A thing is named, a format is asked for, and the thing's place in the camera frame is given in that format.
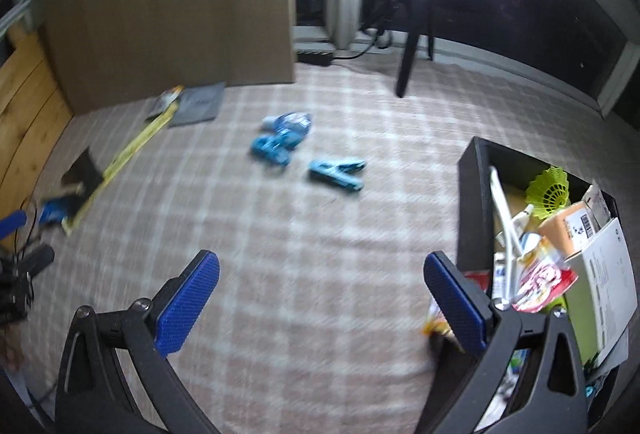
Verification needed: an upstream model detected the yellow green shuttlecock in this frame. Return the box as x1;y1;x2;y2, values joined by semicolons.
527;167;572;221

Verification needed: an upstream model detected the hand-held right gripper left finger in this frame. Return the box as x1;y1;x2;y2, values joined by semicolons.
54;250;221;434

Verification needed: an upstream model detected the light blue white packet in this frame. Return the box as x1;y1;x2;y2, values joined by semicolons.
262;112;314;140

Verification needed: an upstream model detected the large white green box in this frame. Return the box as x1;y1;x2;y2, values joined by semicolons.
564;216;639;367

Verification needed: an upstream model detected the black packet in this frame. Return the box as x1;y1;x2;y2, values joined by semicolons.
61;147;104;196

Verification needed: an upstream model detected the grey flat pouch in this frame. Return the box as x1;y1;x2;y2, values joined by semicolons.
169;82;227;128

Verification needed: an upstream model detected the long yellow packet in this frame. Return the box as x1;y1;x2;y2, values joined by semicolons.
62;106;177;236

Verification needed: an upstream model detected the orange cardboard box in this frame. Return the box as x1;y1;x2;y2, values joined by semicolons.
537;203;600;261

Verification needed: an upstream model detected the black storage box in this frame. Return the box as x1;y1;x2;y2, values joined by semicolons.
420;137;632;434

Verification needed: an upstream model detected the blue plastic clip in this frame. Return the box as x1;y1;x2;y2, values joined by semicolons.
308;157;368;194

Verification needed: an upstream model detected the light wooden panel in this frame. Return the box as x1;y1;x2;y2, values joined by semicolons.
0;26;74;197

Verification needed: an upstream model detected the grey yellow packet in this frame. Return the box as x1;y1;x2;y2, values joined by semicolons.
145;86;185;122

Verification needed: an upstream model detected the plaid cloth covered desktop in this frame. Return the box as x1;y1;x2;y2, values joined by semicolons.
0;61;640;434

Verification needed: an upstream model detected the red white snack packet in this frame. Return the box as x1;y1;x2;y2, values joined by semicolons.
510;260;579;313

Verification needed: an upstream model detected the black power strip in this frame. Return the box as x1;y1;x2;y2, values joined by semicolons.
297;44;335;67

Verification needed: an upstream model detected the wooden cabinet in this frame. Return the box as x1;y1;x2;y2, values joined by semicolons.
44;0;297;116

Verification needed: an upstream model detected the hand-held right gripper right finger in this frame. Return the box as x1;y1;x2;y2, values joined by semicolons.
417;250;587;434

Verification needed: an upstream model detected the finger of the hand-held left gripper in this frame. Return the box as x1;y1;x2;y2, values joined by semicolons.
20;244;55;273
0;210;27;241

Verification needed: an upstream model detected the yellow snack packet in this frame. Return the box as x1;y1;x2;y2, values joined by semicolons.
422;300;457;341

